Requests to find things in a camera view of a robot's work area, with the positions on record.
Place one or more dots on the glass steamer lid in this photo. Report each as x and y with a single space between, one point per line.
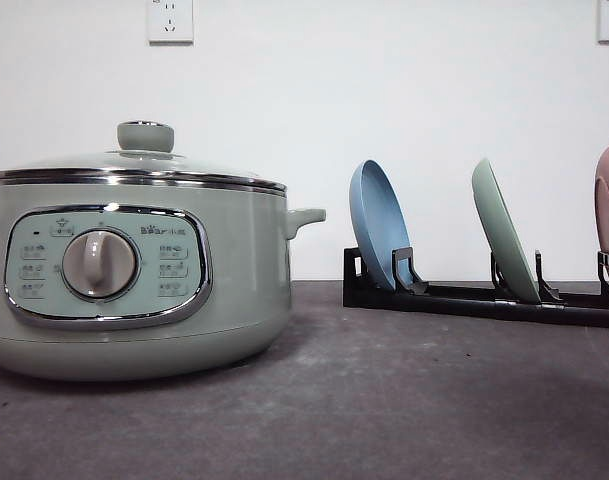
144 156

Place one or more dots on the green plate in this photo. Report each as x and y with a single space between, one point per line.
502 234

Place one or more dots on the blue plate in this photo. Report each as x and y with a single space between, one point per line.
379 217

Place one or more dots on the green electric steamer pot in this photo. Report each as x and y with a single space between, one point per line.
143 280

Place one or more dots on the black plate rack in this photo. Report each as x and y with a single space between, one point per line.
580 309

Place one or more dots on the white wall socket left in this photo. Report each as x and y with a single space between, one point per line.
170 24

